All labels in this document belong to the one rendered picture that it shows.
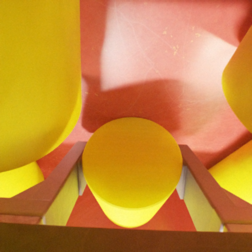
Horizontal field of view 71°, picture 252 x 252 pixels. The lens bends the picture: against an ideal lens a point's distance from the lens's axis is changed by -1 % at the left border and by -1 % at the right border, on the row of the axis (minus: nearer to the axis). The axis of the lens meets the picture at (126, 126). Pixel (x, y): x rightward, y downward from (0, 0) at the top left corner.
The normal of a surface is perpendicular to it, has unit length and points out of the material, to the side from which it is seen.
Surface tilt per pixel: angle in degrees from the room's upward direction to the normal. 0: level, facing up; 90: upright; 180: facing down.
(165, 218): 90
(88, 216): 90
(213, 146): 0
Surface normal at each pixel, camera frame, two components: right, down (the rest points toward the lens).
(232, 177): -0.99, -0.09
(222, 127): -0.04, 0.82
